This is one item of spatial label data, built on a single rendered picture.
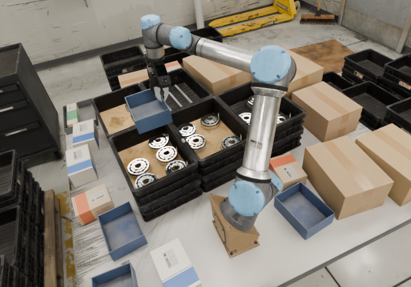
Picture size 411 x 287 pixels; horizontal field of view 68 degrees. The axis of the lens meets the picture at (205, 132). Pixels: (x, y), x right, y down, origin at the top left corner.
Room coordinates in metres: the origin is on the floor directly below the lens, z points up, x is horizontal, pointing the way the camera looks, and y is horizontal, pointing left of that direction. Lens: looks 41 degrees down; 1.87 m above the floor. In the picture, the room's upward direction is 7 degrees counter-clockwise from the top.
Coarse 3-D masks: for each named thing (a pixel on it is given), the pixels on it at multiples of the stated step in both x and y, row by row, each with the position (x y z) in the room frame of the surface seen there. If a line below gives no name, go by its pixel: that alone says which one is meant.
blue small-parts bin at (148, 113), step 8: (128, 96) 1.16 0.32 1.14; (136, 96) 1.17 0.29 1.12; (144, 96) 1.18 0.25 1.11; (152, 96) 1.19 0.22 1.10; (128, 104) 1.16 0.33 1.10; (136, 104) 1.17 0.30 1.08; (144, 104) 1.17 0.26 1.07; (152, 104) 1.16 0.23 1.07; (160, 104) 1.15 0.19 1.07; (136, 112) 1.12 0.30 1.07; (144, 112) 1.11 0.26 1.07; (152, 112) 1.10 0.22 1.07; (160, 112) 1.00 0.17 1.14; (168, 112) 1.01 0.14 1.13; (136, 120) 1.06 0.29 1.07; (144, 120) 0.98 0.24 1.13; (152, 120) 0.99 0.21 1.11; (160, 120) 1.00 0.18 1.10; (168, 120) 1.01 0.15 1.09; (136, 128) 1.00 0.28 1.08; (144, 128) 0.98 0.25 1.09; (152, 128) 0.99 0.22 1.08
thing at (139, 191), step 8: (112, 136) 1.14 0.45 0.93; (176, 136) 1.08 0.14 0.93; (112, 144) 1.08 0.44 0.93; (184, 144) 1.02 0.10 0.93; (120, 160) 0.97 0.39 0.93; (184, 168) 0.87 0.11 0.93; (192, 168) 0.88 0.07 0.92; (128, 176) 0.87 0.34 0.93; (168, 176) 0.84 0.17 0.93; (176, 176) 0.85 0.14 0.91; (128, 184) 0.83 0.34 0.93; (152, 184) 0.81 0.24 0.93; (160, 184) 0.82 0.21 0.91; (136, 192) 0.78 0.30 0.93; (144, 192) 0.79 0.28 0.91
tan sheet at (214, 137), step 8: (200, 120) 1.31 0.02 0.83; (200, 128) 1.24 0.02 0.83; (224, 128) 1.21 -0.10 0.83; (208, 136) 1.16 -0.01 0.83; (216, 136) 1.16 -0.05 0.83; (224, 136) 1.15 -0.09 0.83; (208, 144) 1.10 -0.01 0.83; (216, 144) 1.10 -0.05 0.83; (200, 152) 1.06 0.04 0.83; (208, 152) 1.05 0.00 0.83
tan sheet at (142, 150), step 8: (144, 144) 1.17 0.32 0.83; (120, 152) 1.13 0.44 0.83; (128, 152) 1.12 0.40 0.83; (136, 152) 1.11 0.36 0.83; (144, 152) 1.11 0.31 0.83; (152, 152) 1.10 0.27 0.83; (128, 160) 1.06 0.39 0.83; (152, 160) 1.04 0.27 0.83; (152, 168) 0.99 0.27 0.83; (160, 168) 0.98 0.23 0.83; (160, 176) 0.94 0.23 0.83
